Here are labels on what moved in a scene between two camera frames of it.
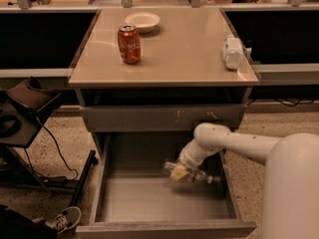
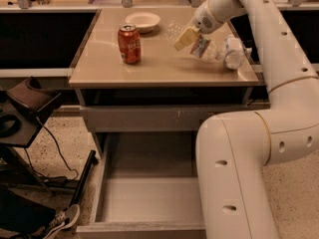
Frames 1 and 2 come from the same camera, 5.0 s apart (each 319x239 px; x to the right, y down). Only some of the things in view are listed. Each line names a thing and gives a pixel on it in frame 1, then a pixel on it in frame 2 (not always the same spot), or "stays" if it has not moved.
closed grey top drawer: (159, 118) stays
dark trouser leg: (14, 225) → (21, 212)
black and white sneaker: (65, 220) stays
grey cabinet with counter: (144, 70) stays
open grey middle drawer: (132, 196) stays
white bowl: (145, 22) stays
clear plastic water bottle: (192, 175) → (206, 47)
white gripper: (189, 162) → (204, 21)
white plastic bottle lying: (234, 53) stays
